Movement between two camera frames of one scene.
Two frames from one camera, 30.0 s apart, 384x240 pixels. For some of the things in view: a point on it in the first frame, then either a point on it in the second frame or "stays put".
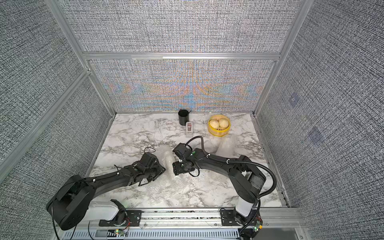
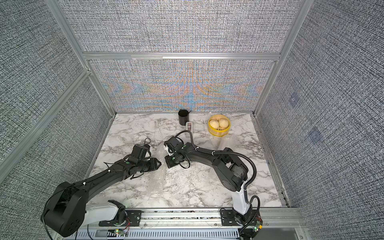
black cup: (183, 116) stays put
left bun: (214, 123) stays put
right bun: (223, 123) stays put
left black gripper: (160, 169) -> (154, 162)
